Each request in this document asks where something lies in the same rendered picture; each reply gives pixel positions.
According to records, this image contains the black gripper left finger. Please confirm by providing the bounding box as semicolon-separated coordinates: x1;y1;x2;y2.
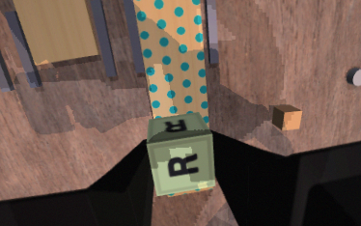
0;139;154;226

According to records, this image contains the pale green cube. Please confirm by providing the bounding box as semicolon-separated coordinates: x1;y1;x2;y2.
147;112;215;196

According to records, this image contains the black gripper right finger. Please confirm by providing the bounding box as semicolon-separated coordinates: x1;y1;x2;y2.
210;130;361;226

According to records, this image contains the small orange cube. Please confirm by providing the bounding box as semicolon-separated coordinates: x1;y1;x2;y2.
272;105;302;131

